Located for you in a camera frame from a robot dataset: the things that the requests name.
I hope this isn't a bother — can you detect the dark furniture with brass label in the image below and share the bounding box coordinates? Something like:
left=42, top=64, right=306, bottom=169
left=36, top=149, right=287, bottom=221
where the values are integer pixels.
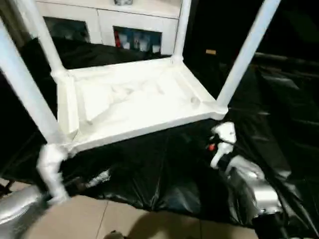
left=181, top=0, right=319, bottom=58

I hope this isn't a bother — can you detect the black folding table frame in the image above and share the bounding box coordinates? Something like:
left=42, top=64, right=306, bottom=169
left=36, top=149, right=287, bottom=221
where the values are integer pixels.
left=0, top=178, right=15, bottom=197

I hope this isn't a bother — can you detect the black plastic mat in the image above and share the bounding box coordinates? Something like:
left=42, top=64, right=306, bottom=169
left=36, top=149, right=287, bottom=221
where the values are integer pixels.
left=0, top=37, right=319, bottom=227

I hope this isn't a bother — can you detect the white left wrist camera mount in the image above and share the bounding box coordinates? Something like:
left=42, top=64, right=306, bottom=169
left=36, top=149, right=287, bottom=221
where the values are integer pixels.
left=35, top=142, right=71, bottom=205

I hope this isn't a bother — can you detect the black horizontal bar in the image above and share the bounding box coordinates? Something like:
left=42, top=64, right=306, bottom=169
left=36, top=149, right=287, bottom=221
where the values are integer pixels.
left=253, top=51, right=319, bottom=63

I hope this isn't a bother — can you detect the white plastic table top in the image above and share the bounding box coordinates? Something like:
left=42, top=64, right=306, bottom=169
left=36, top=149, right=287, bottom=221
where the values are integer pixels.
left=50, top=56, right=229, bottom=158

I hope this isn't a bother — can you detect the white plastic table leg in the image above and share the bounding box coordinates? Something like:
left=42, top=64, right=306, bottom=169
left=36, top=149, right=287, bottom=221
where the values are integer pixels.
left=0, top=17, right=63, bottom=145
left=216, top=0, right=283, bottom=111
left=21, top=0, right=68, bottom=77
left=172, top=0, right=193, bottom=63

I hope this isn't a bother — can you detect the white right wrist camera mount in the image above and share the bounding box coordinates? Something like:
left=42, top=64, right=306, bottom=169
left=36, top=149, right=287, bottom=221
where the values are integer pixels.
left=210, top=121, right=238, bottom=169

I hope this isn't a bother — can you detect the white glass-door cabinet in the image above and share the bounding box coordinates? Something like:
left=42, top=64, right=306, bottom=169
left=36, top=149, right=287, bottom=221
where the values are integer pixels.
left=34, top=0, right=183, bottom=55

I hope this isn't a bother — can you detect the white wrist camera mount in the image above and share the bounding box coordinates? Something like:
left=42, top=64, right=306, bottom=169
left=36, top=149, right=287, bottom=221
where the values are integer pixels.
left=210, top=121, right=238, bottom=169
left=35, top=142, right=71, bottom=205

